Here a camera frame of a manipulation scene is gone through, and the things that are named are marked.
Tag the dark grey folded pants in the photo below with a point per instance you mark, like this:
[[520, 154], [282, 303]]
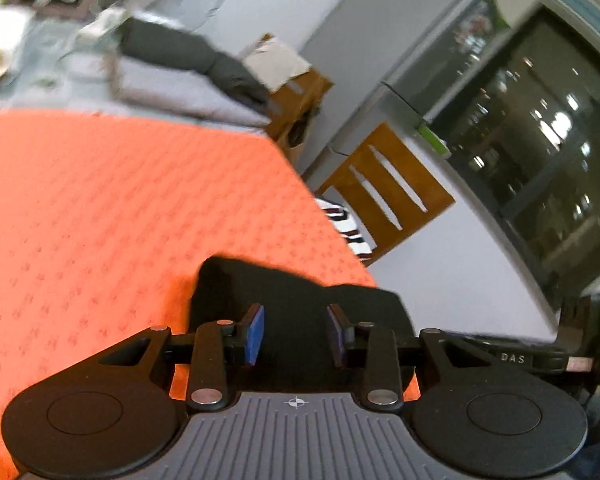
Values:
[[240, 80]]

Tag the striped garment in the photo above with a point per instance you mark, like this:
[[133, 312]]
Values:
[[350, 230]]

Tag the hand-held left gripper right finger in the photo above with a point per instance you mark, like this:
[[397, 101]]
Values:
[[336, 332]]

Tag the black t-shirt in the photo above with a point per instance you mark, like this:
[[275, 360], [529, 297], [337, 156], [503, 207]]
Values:
[[290, 290]]

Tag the dark glass window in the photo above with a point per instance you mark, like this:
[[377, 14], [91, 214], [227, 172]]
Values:
[[545, 150]]

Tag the light grey folded cloth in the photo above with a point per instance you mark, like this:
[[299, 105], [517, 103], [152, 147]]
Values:
[[170, 90]]

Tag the grey refrigerator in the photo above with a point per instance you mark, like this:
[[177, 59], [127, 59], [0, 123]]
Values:
[[395, 50]]

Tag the orange flower-pattern mat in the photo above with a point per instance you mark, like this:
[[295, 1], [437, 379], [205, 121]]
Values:
[[130, 210]]

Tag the beige cloth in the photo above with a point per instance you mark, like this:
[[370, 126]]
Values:
[[275, 62]]

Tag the white quilted garment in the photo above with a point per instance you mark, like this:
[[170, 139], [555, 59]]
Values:
[[0, 45]]

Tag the leaf-pattern tablecloth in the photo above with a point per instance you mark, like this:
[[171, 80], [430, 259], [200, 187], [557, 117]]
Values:
[[40, 95]]

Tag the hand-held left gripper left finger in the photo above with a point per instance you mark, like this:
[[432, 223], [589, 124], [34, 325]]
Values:
[[256, 335]]

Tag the wooden chair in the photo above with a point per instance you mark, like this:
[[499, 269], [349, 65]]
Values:
[[375, 195], [310, 90]]

